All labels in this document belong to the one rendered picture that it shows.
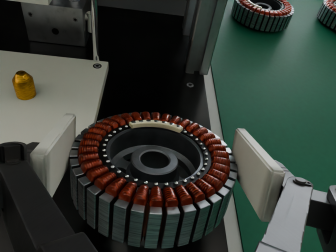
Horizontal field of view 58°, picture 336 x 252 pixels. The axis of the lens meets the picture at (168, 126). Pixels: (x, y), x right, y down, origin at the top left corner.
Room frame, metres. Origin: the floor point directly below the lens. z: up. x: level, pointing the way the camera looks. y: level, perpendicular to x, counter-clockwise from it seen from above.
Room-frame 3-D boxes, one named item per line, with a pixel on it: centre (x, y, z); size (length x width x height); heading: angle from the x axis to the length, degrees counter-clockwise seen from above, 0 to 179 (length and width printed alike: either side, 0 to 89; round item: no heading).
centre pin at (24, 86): (0.23, 0.15, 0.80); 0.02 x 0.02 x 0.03
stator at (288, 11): (0.59, -0.14, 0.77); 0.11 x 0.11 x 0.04
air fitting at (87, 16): (0.37, 0.13, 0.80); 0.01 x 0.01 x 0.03; 7
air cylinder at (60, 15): (0.37, 0.17, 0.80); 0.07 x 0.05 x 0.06; 97
